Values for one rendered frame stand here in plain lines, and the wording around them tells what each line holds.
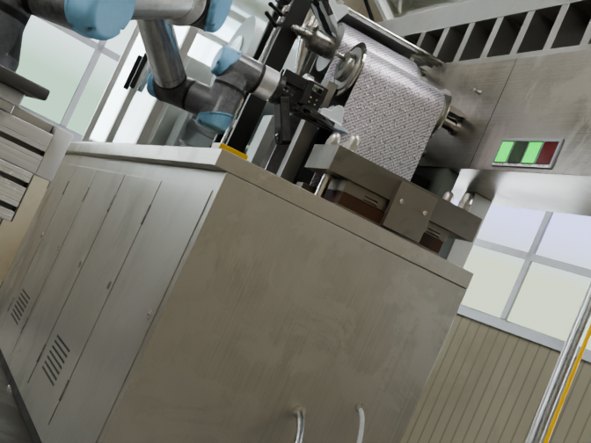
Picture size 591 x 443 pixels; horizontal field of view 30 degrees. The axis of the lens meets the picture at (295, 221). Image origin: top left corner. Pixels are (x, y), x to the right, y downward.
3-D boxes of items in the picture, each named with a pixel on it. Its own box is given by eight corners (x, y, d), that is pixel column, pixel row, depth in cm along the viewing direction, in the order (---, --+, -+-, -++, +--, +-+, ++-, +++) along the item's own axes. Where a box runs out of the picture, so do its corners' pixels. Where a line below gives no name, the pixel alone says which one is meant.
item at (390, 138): (322, 155, 264) (353, 85, 266) (402, 196, 272) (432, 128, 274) (323, 155, 264) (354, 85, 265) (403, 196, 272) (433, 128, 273)
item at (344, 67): (330, 82, 273) (339, 55, 275) (337, 85, 273) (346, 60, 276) (344, 74, 266) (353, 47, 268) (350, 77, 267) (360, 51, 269)
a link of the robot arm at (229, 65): (204, 76, 257) (219, 43, 258) (244, 97, 261) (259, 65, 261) (213, 74, 250) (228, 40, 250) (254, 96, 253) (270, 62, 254)
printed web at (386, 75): (254, 192, 300) (331, 25, 303) (327, 227, 307) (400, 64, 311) (302, 199, 263) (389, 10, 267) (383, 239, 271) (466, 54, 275)
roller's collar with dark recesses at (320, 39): (302, 48, 296) (311, 27, 297) (320, 59, 298) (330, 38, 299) (310, 47, 290) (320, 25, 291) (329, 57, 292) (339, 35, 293)
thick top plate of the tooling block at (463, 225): (303, 167, 259) (314, 143, 259) (441, 236, 272) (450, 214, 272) (328, 169, 244) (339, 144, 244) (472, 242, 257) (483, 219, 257)
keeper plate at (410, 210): (379, 224, 249) (398, 180, 249) (415, 242, 252) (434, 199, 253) (383, 225, 246) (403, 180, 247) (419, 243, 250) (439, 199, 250)
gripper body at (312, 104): (331, 90, 260) (288, 67, 256) (317, 123, 259) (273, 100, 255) (320, 91, 267) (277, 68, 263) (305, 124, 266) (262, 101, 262)
